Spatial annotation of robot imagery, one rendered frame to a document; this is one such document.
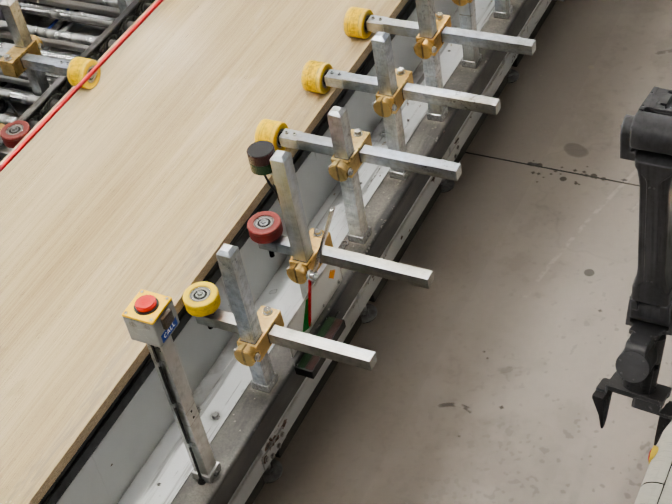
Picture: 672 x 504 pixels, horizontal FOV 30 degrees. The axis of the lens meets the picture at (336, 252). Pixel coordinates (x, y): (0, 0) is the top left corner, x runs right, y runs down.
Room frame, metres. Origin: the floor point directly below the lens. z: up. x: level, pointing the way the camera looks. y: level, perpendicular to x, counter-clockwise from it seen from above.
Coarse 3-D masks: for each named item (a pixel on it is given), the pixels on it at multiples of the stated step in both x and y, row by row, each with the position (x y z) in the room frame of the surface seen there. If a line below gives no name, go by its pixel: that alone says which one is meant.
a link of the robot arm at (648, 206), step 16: (624, 128) 1.42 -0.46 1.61; (624, 144) 1.42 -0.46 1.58; (640, 160) 1.40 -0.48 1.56; (656, 160) 1.40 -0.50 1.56; (640, 176) 1.40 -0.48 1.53; (656, 176) 1.39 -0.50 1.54; (640, 192) 1.40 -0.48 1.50; (656, 192) 1.39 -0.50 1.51; (640, 208) 1.40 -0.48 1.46; (656, 208) 1.39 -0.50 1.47; (640, 224) 1.40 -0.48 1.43; (656, 224) 1.39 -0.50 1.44; (640, 240) 1.40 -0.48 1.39; (656, 240) 1.39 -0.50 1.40; (640, 256) 1.40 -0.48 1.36; (656, 256) 1.39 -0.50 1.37; (640, 272) 1.40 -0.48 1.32; (656, 272) 1.39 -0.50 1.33; (640, 288) 1.40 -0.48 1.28; (656, 288) 1.39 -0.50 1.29; (640, 304) 1.41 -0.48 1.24; (656, 304) 1.39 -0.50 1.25; (656, 320) 1.39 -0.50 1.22
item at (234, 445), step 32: (512, 0) 3.18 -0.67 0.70; (512, 32) 3.07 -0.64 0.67; (480, 64) 2.90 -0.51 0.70; (416, 128) 2.67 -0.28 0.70; (448, 128) 2.66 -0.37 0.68; (384, 192) 2.44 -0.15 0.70; (416, 192) 2.47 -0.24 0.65; (384, 224) 2.32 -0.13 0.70; (352, 288) 2.16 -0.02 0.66; (320, 320) 2.04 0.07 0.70; (288, 352) 1.96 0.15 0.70; (256, 384) 1.86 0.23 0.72; (288, 384) 1.88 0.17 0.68; (256, 416) 1.79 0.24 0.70; (224, 448) 1.72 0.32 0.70; (256, 448) 1.74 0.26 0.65; (192, 480) 1.65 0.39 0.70; (224, 480) 1.64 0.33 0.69
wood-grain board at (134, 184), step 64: (192, 0) 3.21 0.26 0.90; (256, 0) 3.14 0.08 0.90; (320, 0) 3.08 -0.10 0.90; (384, 0) 3.01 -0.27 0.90; (128, 64) 2.95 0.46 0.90; (192, 64) 2.89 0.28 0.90; (256, 64) 2.83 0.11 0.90; (64, 128) 2.72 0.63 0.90; (128, 128) 2.66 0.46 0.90; (192, 128) 2.60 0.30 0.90; (0, 192) 2.50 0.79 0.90; (64, 192) 2.45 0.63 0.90; (128, 192) 2.40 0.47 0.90; (192, 192) 2.35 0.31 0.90; (256, 192) 2.30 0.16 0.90; (0, 256) 2.26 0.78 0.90; (64, 256) 2.21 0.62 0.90; (128, 256) 2.17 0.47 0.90; (192, 256) 2.12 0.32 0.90; (0, 320) 2.04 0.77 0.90; (64, 320) 2.00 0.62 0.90; (0, 384) 1.85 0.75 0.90; (64, 384) 1.81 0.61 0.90; (0, 448) 1.67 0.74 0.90; (64, 448) 1.64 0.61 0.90
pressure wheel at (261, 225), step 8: (256, 216) 2.21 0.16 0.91; (264, 216) 2.21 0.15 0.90; (272, 216) 2.20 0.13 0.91; (248, 224) 2.19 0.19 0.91; (256, 224) 2.18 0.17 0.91; (264, 224) 2.18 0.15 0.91; (272, 224) 2.17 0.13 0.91; (280, 224) 2.17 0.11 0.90; (256, 232) 2.15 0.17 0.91; (264, 232) 2.15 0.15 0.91; (272, 232) 2.15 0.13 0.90; (280, 232) 2.16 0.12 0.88; (256, 240) 2.15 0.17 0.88; (264, 240) 2.14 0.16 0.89; (272, 240) 2.15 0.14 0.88; (272, 256) 2.18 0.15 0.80
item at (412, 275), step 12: (276, 240) 2.16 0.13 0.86; (288, 240) 2.16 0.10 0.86; (276, 252) 2.16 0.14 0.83; (288, 252) 2.14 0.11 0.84; (324, 252) 2.09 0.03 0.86; (336, 252) 2.08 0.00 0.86; (348, 252) 2.08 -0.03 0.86; (336, 264) 2.07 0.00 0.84; (348, 264) 2.05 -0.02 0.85; (360, 264) 2.03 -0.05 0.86; (372, 264) 2.02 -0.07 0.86; (384, 264) 2.01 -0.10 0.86; (396, 264) 2.01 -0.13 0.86; (384, 276) 2.00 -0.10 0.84; (396, 276) 1.98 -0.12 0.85; (408, 276) 1.96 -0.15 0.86; (420, 276) 1.95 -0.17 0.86; (432, 276) 1.96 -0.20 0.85
